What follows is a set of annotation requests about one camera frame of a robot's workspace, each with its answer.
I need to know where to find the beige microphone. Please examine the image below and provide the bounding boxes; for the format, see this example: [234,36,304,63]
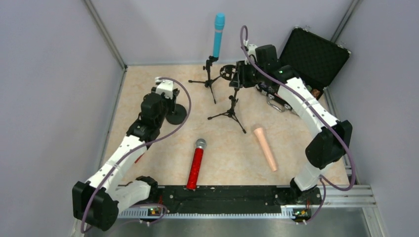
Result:
[253,127,278,172]

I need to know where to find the black round-base mic stand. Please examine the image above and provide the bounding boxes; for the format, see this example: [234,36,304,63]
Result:
[166,104,187,125]

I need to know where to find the black tripod stand with basket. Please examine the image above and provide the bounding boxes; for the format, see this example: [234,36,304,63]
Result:
[207,65,247,134]

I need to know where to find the black poker chip case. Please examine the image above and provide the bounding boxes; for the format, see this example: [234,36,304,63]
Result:
[258,27,351,114]

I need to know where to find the red plastic block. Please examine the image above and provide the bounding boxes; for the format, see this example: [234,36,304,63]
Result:
[134,154,144,163]

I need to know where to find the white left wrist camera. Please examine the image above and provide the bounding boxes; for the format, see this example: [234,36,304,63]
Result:
[155,77,174,95]

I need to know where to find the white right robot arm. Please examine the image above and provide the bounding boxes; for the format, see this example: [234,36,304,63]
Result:
[233,44,352,198]

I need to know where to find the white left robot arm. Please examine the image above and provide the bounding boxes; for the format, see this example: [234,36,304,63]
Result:
[72,87,187,231]

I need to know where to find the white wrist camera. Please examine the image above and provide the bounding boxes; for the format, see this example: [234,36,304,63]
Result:
[155,77,174,95]
[245,44,257,64]

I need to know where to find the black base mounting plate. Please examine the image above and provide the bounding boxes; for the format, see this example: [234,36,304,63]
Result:
[126,185,323,215]

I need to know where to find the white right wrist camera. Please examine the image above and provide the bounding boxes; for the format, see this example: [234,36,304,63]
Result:
[245,44,257,64]

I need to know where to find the small black tripod mic stand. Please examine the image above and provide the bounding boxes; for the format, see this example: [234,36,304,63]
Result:
[188,56,221,104]

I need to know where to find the red glitter microphone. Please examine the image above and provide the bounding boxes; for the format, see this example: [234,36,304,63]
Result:
[186,138,207,190]

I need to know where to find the blue microphone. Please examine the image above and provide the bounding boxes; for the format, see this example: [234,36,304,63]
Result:
[212,12,225,58]

